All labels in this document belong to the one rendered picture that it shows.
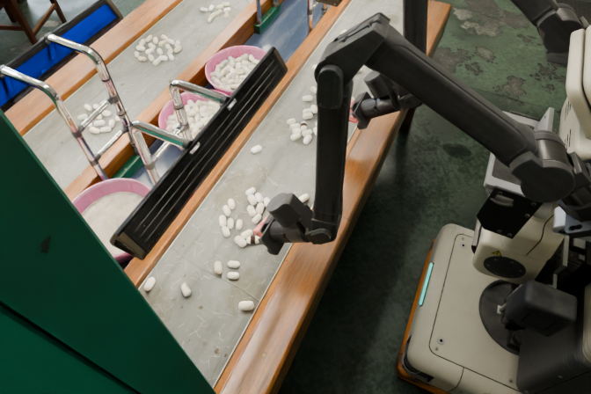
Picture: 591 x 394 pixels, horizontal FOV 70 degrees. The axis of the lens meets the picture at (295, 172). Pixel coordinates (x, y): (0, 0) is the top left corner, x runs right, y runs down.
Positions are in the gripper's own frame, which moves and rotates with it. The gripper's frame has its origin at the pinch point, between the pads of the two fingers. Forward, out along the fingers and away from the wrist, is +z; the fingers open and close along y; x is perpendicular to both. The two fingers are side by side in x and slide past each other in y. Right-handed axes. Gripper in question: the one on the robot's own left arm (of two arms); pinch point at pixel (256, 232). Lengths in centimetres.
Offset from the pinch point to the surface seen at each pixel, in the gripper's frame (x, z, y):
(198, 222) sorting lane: -7.0, 18.9, 1.2
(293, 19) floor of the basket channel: -18, 42, -110
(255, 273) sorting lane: 7.7, 2.1, 7.5
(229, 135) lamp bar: -25.3, -9.8, -7.7
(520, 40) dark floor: 102, 6, -252
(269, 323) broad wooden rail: 12.4, -7.1, 18.0
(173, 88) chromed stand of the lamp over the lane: -39.9, 1.5, -12.1
